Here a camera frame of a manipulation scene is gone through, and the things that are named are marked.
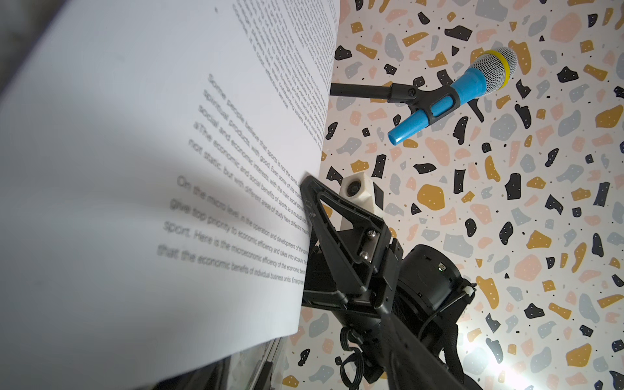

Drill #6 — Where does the printed paper sheet bottom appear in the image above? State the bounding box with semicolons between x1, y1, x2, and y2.
1;1;341;389

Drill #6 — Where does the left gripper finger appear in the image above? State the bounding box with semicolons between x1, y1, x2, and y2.
380;314;471;389

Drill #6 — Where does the orange folder black inside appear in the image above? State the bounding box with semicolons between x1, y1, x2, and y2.
147;337;287;390

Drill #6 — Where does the blue toy microphone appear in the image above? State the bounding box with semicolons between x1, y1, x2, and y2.
388;46;518;146

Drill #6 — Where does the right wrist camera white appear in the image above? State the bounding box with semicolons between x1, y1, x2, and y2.
339;172;385;219

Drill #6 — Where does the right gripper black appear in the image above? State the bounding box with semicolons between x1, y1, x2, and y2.
300;175;475;385

